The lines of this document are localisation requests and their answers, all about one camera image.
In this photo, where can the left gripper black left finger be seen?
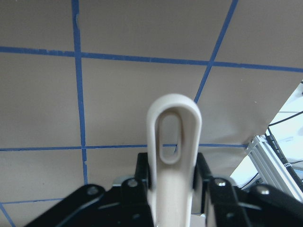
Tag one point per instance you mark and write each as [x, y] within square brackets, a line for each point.
[124, 205]

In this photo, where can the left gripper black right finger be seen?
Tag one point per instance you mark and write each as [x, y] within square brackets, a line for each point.
[226, 205]

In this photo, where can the white hand brush dark bristles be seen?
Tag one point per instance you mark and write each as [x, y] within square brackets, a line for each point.
[172, 171]

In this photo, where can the aluminium frame post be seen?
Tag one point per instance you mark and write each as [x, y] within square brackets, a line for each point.
[273, 167]

